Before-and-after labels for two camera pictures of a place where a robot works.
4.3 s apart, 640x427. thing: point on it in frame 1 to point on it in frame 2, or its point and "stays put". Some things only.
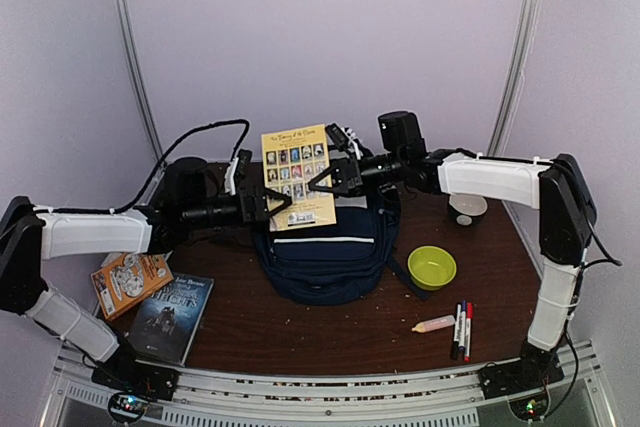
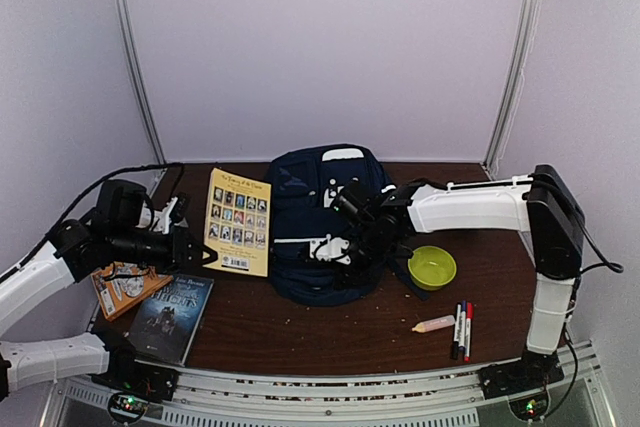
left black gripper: (258, 214) to (181, 240)
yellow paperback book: (292, 158) to (238, 224)
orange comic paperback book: (129, 279) stays put
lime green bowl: (431, 267) stays put
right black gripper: (346, 168) to (354, 278)
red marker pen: (467, 334) stays put
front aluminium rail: (585, 397) stays put
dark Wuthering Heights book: (164, 328) stays put
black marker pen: (455, 346) stays put
